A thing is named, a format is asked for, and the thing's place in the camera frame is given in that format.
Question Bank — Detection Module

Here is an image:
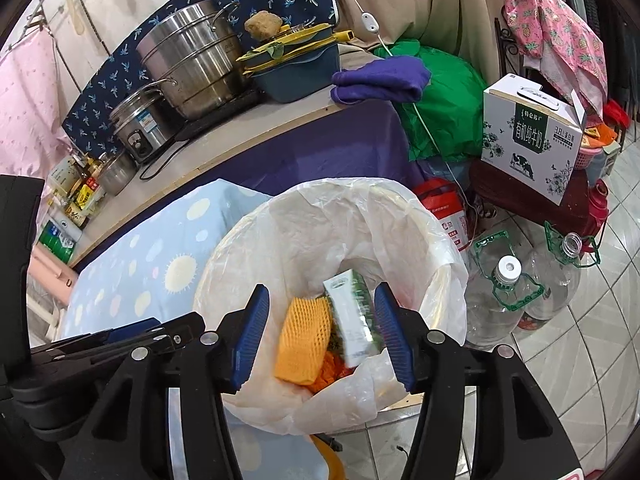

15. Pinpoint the orange plastic object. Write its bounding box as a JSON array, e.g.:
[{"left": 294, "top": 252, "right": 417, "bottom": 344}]
[{"left": 310, "top": 435, "right": 347, "bottom": 480}]

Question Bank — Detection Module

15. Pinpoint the pink dotted cloth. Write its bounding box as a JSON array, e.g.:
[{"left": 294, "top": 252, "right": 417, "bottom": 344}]
[{"left": 0, "top": 35, "right": 76, "bottom": 186}]

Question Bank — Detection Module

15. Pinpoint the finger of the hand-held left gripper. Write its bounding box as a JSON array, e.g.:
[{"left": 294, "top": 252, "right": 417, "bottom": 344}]
[
  {"left": 29, "top": 332, "right": 176, "bottom": 367},
  {"left": 102, "top": 311, "right": 207, "bottom": 348}
]

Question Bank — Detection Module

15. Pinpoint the brown loofah sponge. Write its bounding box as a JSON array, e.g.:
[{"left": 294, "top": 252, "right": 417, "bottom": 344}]
[{"left": 244, "top": 10, "right": 281, "bottom": 41}]

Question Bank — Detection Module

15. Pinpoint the dark sauce bottle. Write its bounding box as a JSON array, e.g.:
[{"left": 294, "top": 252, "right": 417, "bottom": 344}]
[{"left": 62, "top": 205, "right": 92, "bottom": 231}]

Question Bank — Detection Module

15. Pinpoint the large steel steamer pot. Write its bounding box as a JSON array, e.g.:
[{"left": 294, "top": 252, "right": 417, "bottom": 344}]
[{"left": 136, "top": 1, "right": 261, "bottom": 121}]

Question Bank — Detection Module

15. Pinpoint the trash bin with white liner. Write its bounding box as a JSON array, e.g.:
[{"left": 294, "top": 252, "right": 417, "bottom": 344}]
[{"left": 192, "top": 177, "right": 471, "bottom": 436}]

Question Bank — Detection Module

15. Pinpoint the purple cloth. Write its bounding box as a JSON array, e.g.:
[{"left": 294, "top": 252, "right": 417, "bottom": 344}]
[{"left": 331, "top": 56, "right": 432, "bottom": 106}]

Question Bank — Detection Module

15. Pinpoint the black induction cooktop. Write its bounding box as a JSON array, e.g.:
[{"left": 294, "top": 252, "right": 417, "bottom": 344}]
[{"left": 175, "top": 87, "right": 261, "bottom": 136}]

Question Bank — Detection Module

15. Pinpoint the black iron rack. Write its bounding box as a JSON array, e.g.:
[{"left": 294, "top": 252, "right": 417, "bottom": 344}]
[{"left": 495, "top": 17, "right": 526, "bottom": 77}]

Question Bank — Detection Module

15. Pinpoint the blue printed tablecloth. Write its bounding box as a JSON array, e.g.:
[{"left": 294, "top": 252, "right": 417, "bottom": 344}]
[{"left": 60, "top": 178, "right": 281, "bottom": 351}]

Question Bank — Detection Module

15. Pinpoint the beige curtain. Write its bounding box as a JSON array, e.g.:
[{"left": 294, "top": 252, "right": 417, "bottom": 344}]
[{"left": 330, "top": 0, "right": 521, "bottom": 81}]

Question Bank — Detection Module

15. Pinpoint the red thermos bottle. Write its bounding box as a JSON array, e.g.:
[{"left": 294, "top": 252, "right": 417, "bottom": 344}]
[{"left": 585, "top": 180, "right": 612, "bottom": 242}]

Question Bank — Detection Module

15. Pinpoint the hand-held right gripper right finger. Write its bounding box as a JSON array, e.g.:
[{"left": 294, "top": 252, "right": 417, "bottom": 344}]
[{"left": 374, "top": 282, "right": 583, "bottom": 480}]

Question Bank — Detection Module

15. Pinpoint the pink pineapple print cloth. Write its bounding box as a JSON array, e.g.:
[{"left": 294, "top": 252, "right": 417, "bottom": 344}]
[{"left": 502, "top": 0, "right": 608, "bottom": 116}]

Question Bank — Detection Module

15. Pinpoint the pink plastic basket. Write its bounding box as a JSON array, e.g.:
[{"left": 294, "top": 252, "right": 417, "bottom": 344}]
[{"left": 575, "top": 145, "right": 609, "bottom": 172}]

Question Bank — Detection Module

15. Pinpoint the yellow label sauce bottle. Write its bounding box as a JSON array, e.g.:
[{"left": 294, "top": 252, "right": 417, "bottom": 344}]
[{"left": 75, "top": 180, "right": 104, "bottom": 212}]

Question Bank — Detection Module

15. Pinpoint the maroon side table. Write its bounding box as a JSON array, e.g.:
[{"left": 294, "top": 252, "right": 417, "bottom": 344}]
[{"left": 470, "top": 160, "right": 601, "bottom": 237}]

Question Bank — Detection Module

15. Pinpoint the clear plastic jug white cap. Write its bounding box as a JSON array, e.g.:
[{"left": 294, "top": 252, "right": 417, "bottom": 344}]
[{"left": 462, "top": 230, "right": 546, "bottom": 351}]

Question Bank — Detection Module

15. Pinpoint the green plastic bag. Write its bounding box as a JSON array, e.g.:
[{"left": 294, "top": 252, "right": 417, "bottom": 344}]
[{"left": 372, "top": 40, "right": 488, "bottom": 163}]

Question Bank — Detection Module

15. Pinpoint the black power cable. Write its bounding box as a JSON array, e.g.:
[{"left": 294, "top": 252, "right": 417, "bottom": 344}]
[{"left": 139, "top": 132, "right": 193, "bottom": 181}]

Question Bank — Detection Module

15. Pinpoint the green packet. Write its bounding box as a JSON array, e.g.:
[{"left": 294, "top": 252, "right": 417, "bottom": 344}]
[{"left": 39, "top": 220, "right": 83, "bottom": 263}]

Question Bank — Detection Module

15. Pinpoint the tall white and green box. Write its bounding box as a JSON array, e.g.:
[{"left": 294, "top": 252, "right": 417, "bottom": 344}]
[{"left": 50, "top": 157, "right": 82, "bottom": 197}]

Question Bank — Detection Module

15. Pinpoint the white cord with switch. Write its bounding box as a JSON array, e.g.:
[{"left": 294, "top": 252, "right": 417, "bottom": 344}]
[{"left": 325, "top": 0, "right": 473, "bottom": 253}]

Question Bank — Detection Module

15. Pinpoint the white milk gift box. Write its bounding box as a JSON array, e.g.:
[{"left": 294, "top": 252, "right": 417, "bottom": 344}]
[{"left": 481, "top": 73, "right": 588, "bottom": 206}]

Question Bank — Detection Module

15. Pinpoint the orange foam fruit net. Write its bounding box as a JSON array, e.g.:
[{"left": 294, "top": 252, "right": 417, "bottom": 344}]
[{"left": 274, "top": 296, "right": 333, "bottom": 386}]

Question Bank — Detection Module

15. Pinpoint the orange plastic bag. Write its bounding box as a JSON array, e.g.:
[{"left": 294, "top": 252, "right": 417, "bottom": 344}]
[{"left": 305, "top": 350, "right": 357, "bottom": 394}]

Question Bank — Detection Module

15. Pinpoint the small steel pot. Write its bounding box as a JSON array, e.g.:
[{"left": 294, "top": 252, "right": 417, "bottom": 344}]
[{"left": 97, "top": 150, "right": 138, "bottom": 196}]

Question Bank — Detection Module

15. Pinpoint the navy floral cloth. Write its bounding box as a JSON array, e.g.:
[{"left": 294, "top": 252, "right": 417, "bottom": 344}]
[{"left": 62, "top": 0, "right": 338, "bottom": 161}]

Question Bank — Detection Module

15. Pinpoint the dark purple table cover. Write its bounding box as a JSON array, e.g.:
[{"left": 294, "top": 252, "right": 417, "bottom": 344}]
[{"left": 125, "top": 105, "right": 421, "bottom": 241}]

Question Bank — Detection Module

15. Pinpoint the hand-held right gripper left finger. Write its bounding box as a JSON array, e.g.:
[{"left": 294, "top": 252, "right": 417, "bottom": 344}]
[{"left": 70, "top": 284, "right": 271, "bottom": 480}]

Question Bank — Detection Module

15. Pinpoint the steel rice cooker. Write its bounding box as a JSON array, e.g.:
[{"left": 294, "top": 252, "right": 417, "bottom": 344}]
[{"left": 109, "top": 85, "right": 181, "bottom": 165}]

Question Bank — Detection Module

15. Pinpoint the dark green drink carton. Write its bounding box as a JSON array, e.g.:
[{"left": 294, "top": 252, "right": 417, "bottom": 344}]
[{"left": 322, "top": 269, "right": 388, "bottom": 368}]

